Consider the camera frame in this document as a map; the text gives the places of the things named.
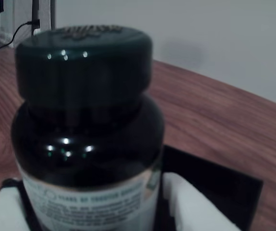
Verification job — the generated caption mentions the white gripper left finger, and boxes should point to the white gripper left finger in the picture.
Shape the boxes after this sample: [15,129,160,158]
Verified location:
[0,177,32,231]

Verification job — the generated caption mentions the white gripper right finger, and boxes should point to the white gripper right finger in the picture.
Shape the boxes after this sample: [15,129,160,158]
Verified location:
[163,171,242,231]

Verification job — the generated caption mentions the green pill bottle white label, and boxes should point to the green pill bottle white label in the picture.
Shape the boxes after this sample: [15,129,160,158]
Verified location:
[10,25,165,231]

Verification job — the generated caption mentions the shallow black box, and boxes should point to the shallow black box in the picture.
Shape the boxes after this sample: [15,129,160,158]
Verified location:
[0,144,264,231]

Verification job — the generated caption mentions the dark upright pole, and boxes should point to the dark upright pole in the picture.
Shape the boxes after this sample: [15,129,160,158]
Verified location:
[31,0,40,37]

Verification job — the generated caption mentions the black power cable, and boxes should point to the black power cable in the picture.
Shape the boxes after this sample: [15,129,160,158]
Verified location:
[0,20,40,53]

